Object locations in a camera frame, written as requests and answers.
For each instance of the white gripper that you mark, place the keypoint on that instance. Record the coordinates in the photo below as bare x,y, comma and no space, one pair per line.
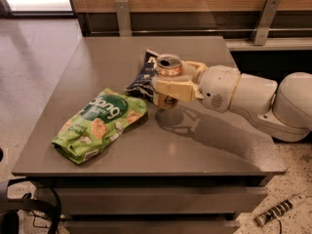
218,86

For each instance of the orange soda can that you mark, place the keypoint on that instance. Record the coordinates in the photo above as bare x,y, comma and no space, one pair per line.
167,65

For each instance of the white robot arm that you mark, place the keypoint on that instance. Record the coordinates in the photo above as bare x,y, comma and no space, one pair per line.
282,110

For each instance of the blue potato chip bag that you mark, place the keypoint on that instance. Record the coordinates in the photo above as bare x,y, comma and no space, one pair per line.
141,86

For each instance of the green rice chip bag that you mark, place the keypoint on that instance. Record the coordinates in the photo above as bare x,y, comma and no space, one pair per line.
98,124

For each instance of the white power strip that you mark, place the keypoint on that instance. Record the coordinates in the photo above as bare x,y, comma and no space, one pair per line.
280,209

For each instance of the grey table drawer unit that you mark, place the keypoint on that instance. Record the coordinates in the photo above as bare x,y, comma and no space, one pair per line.
151,209

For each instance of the black chair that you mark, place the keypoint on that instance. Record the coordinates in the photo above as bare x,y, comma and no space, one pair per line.
9,207

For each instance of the left metal bracket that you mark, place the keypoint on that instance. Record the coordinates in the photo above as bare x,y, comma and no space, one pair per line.
123,18

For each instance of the metal bracket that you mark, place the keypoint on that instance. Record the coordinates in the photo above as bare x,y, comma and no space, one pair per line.
123,18
267,15

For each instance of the right metal bracket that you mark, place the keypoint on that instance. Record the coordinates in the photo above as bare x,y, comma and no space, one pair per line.
267,15

